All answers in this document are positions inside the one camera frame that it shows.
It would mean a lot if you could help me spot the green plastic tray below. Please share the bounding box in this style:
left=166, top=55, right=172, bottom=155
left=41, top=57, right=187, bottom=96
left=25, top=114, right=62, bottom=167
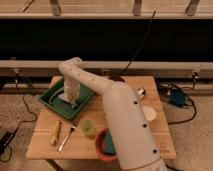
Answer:
left=40, top=78, right=94, bottom=121

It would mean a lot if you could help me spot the white cup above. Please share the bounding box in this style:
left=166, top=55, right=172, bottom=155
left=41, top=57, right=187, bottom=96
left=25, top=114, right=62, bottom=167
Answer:
left=142, top=106, right=157, bottom=122

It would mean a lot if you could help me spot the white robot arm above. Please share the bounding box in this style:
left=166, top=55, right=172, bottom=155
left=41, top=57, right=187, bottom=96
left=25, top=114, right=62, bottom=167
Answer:
left=58, top=57, right=167, bottom=171

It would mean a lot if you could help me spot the silver fork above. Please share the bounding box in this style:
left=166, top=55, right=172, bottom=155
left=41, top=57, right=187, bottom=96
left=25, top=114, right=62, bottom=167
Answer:
left=57, top=126, right=76, bottom=153

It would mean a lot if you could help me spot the blue power box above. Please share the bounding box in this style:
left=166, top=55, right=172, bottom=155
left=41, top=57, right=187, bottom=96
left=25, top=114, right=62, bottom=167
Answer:
left=169, top=90, right=185, bottom=107

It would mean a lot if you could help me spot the green bean in tray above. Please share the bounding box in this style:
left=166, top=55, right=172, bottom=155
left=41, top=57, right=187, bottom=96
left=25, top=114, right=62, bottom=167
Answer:
left=49, top=88, right=64, bottom=104

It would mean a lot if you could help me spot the dark brown bowl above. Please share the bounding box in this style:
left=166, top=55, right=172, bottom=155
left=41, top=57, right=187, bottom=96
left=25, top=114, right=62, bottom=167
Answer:
left=108, top=76, right=125, bottom=82

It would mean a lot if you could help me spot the light blue towel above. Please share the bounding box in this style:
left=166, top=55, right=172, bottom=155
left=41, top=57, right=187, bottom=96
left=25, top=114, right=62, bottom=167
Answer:
left=58, top=93, right=78, bottom=108

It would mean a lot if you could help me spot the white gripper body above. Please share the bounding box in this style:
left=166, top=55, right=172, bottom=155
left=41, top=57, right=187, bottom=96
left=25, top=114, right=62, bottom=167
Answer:
left=64, top=78, right=80, bottom=102

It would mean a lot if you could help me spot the orange bowl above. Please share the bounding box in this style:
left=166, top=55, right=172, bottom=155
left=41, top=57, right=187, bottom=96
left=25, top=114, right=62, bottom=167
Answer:
left=94, top=129, right=117, bottom=162

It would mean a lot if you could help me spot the black power adapter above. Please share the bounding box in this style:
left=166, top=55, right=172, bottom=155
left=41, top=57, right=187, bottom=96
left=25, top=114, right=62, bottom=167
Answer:
left=0, top=132, right=13, bottom=148

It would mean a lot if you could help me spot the black hanging cable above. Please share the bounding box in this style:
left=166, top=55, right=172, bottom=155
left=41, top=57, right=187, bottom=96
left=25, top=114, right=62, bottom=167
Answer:
left=118, top=9, right=157, bottom=77

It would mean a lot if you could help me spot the black cable left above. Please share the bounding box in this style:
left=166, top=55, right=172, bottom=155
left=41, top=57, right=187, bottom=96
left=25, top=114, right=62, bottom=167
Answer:
left=0, top=69, right=38, bottom=163

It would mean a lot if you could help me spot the green sponge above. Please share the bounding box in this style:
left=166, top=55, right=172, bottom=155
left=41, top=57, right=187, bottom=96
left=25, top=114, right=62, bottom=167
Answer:
left=103, top=130, right=116, bottom=155

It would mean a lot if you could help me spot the wooden table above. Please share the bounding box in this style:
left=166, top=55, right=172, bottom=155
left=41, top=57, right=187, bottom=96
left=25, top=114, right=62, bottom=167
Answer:
left=27, top=76, right=177, bottom=163

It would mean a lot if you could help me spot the green cup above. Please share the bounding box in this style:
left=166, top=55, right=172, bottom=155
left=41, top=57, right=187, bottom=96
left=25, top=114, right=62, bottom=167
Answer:
left=80, top=119, right=96, bottom=138

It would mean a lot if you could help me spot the white handled brush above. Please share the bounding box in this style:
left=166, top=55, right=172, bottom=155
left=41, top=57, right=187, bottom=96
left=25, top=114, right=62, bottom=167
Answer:
left=137, top=88, right=146, bottom=99

